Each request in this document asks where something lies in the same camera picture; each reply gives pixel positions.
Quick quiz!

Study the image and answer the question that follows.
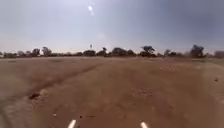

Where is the brown dirt track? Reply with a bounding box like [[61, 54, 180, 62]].
[[0, 55, 224, 128]]

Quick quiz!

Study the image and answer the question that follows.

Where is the robot's own part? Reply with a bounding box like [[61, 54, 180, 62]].
[[67, 119, 77, 128], [139, 121, 149, 128]]

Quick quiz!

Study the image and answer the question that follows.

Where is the row of trees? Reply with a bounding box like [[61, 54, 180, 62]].
[[0, 44, 224, 59]]

